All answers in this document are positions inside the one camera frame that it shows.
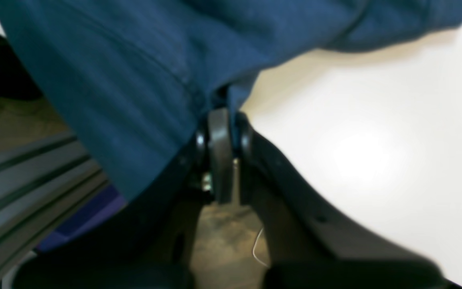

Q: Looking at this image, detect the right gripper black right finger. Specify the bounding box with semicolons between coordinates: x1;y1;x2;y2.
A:
236;113;460;289

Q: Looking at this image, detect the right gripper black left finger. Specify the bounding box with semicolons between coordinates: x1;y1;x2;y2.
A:
14;108;233;289

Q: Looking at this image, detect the dark blue t-shirt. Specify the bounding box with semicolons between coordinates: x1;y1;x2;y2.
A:
0;0;462;200

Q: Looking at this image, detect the blue plastic bin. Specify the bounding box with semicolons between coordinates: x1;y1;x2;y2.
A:
34;185;127;254

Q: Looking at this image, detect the white coiled cable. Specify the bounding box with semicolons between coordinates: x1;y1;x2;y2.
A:
252;227;271;269

